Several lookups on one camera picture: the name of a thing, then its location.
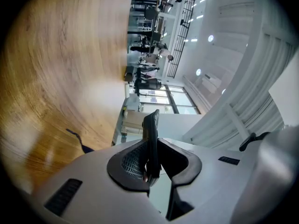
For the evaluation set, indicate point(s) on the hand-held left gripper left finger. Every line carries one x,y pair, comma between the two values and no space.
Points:
93,183

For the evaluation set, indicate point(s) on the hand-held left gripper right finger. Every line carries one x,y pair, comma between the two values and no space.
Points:
210,183

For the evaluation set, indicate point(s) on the dark blue cloth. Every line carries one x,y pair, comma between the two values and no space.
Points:
85,148

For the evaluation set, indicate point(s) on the black calculator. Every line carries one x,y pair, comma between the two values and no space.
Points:
151,136

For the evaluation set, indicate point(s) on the leaning brown boards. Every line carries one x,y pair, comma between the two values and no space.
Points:
130,122

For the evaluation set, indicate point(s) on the tall glass window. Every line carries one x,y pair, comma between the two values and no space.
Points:
163,99

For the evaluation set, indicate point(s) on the white ceiling air conditioner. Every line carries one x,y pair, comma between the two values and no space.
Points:
211,80

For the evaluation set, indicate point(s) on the round ceiling light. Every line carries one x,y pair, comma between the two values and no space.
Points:
198,72
210,38

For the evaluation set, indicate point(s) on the small dark box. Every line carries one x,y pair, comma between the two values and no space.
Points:
128,73

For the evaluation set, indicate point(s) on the black balcony railing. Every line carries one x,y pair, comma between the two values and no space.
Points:
181,31

